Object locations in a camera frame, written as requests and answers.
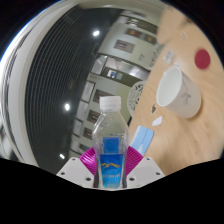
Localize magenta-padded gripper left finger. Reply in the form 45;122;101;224
56;148;99;189

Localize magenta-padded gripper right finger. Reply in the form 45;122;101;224
124;146;165;189

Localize clear blue-label water bottle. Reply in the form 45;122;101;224
91;95;130;190

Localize light blue paper booklet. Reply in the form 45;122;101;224
130;125;155;156

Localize small white paper scrap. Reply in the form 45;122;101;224
151;115;164;127

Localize white lattice-back chair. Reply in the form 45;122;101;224
126;79;148;118

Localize white cup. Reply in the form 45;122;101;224
155;65;202;119

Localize small clear wrapper scrap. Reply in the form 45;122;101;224
163;49;176;64

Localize flat round red coaster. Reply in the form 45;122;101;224
194;48;211;70

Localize ceiling lights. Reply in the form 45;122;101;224
58;29;101;160

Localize framed wall pictures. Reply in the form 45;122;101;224
71;26;158;151

